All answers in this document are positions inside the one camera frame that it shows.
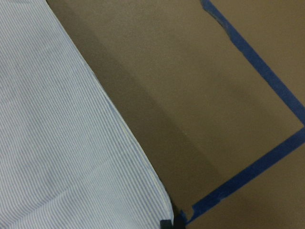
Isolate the light blue striped shirt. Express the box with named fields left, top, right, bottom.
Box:
left=0, top=0, right=174, bottom=229

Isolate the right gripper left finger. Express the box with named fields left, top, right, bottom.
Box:
left=160, top=219, right=172, bottom=229

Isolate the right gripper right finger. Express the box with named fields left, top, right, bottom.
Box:
left=173, top=211, right=187, bottom=229

